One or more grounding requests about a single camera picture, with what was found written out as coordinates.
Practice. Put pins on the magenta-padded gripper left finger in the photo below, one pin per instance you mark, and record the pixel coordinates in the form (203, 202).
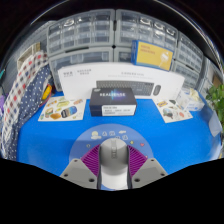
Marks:
(78, 171)

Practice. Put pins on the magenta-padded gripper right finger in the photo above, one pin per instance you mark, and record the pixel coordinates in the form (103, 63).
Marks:
(149, 170)

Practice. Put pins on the grey white computer mouse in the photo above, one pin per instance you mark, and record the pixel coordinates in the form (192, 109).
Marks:
(114, 166)

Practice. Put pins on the round blue rabbit mouse pad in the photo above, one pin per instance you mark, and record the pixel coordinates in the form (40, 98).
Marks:
(103, 130)

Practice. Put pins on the white blue glove box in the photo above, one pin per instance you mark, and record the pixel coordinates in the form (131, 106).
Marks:
(191, 103)

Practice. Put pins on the white plant pot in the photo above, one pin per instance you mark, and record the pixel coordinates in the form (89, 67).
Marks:
(215, 125)

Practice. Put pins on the small black box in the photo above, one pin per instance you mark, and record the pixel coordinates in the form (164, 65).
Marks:
(113, 98)

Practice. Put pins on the navy polka dot cloth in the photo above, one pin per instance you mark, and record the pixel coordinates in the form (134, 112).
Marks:
(30, 103)

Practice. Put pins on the cream disposable glove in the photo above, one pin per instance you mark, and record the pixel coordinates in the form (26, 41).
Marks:
(194, 93)

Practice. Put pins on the long white keyboard box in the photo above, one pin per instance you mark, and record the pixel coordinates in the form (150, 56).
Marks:
(76, 80)

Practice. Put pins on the green leafy plant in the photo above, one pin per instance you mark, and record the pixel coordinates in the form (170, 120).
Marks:
(216, 98)

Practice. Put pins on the red blue checkered cloth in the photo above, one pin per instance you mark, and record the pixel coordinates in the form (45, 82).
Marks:
(20, 90)

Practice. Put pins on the yellow and blue box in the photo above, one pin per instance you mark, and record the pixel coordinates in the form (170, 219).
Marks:
(153, 56)

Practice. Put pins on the cream woven basket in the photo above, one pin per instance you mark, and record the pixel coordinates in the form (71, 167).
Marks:
(28, 55)

